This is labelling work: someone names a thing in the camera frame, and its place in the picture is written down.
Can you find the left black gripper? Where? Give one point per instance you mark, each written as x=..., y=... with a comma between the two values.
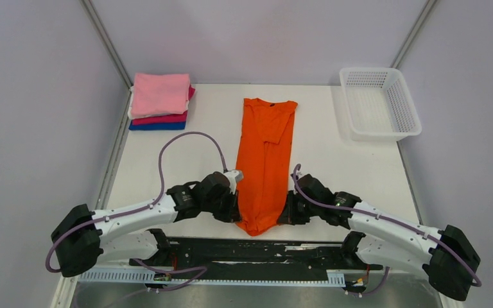
x=232, y=213

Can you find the aluminium frame post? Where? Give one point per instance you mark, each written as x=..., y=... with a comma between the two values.
x=103, y=35
x=413, y=33

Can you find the magenta folded t-shirt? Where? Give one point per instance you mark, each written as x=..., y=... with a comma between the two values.
x=170, y=117

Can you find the left aluminium frame post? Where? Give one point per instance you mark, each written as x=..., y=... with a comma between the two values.
x=103, y=35

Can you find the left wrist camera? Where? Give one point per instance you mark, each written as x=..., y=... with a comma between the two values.
x=234, y=175

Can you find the orange t-shirt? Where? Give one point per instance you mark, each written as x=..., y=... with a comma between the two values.
x=264, y=158

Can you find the white plastic basket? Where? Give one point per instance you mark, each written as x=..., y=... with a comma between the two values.
x=379, y=105

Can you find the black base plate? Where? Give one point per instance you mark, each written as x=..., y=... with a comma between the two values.
x=248, y=259

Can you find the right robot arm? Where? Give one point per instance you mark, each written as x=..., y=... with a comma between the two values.
x=444, y=257

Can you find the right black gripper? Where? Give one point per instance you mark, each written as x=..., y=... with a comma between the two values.
x=289, y=215

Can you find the pink folded t-shirt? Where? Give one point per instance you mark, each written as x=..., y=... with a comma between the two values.
x=141, y=78

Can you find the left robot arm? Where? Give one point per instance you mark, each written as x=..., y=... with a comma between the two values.
x=87, y=237

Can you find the blue folded t-shirt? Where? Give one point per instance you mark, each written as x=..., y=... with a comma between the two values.
x=157, y=126

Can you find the right aluminium frame post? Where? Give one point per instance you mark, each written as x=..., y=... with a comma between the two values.
x=413, y=33

